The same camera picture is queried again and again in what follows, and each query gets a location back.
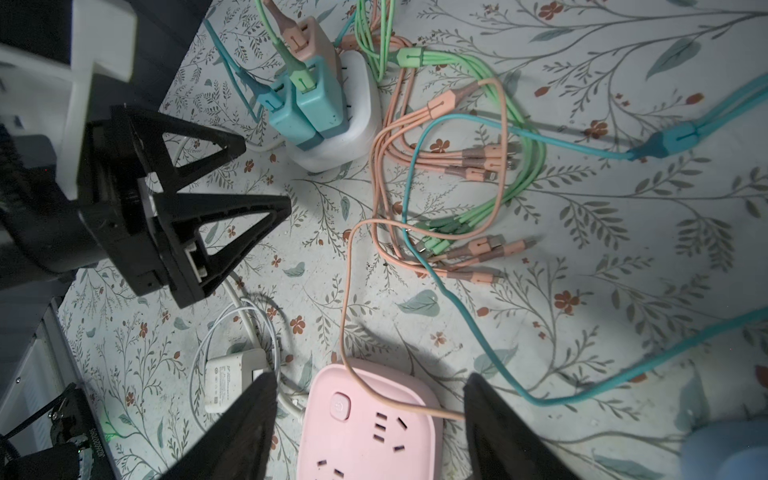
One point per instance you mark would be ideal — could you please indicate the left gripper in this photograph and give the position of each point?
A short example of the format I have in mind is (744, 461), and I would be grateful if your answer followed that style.
(186, 242)

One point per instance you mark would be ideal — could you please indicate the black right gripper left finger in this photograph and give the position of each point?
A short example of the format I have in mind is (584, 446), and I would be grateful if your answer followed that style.
(237, 446)

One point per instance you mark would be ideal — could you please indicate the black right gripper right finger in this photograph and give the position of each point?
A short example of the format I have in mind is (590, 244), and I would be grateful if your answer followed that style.
(500, 443)

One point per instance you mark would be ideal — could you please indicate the pink power strip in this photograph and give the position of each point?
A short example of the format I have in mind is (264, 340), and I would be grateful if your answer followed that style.
(347, 434)

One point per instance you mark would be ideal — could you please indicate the pink USB charger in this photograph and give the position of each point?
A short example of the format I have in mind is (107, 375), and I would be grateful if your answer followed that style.
(305, 39)

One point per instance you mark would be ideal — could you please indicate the white power adapter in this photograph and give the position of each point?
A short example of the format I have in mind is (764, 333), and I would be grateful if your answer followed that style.
(225, 378)

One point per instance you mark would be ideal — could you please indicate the teal charger on white strip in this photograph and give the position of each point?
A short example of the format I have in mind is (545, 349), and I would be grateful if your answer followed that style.
(279, 100)

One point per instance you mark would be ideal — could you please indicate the white power strip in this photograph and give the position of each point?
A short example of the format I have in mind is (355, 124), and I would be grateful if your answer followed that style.
(364, 116)

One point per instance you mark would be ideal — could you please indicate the blue power strip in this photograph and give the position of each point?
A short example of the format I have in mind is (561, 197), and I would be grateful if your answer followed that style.
(726, 450)

